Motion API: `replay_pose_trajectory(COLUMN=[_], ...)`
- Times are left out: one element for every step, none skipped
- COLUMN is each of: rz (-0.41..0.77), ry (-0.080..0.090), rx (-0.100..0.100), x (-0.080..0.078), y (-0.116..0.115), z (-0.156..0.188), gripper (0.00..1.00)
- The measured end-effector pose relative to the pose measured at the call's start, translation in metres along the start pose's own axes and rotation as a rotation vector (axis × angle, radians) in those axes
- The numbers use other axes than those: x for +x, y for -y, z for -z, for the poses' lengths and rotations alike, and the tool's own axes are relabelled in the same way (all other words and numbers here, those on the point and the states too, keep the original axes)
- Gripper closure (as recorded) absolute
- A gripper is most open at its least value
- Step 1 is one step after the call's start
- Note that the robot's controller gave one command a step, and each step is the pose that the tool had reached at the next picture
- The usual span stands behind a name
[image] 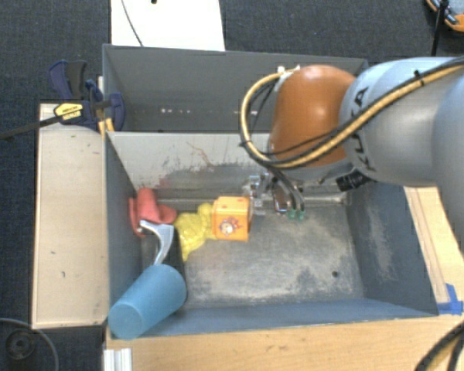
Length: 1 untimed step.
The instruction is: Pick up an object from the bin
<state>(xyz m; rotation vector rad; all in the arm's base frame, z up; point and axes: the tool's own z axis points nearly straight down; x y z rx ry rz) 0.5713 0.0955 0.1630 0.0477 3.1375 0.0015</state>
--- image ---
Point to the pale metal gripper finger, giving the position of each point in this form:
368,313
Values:
260,207
256,186

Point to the orange printed box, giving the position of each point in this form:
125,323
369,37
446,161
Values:
232,218

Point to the grey metal bin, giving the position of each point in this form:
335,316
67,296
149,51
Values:
278,269

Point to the yellow soft toy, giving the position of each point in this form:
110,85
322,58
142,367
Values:
193,232

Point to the silver and black tool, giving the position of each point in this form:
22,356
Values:
163,242

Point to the blue plastic cup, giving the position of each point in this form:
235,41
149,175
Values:
147,303

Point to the pale wood board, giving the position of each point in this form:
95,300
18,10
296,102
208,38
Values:
69,222

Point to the black cylinder on white bracket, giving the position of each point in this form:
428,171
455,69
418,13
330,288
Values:
352,181

